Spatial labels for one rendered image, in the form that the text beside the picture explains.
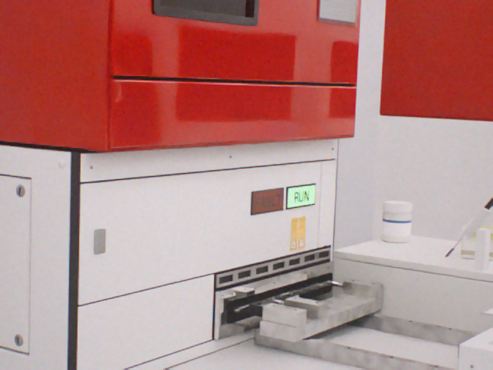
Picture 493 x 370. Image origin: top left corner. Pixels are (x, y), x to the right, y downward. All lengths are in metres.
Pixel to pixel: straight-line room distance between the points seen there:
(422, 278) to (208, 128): 0.66
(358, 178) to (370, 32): 0.82
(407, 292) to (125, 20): 0.95
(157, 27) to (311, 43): 0.48
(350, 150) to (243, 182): 3.53
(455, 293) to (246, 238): 0.48
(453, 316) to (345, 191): 3.32
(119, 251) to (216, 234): 0.27
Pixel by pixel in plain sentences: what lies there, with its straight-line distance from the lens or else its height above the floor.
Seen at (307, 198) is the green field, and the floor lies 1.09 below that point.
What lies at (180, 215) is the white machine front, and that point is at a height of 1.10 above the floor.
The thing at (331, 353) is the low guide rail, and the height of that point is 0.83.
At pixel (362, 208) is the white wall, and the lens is 5.59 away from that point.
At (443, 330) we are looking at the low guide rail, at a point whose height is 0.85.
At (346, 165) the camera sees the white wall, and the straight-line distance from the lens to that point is 5.37.
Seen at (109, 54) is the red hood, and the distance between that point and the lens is 1.51.
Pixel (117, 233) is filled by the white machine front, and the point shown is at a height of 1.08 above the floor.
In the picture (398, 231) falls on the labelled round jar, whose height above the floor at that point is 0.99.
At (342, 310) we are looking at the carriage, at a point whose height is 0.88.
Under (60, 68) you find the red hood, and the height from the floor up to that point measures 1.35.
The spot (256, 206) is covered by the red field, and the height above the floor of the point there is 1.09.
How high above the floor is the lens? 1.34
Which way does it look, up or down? 7 degrees down
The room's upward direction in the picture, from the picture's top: 2 degrees clockwise
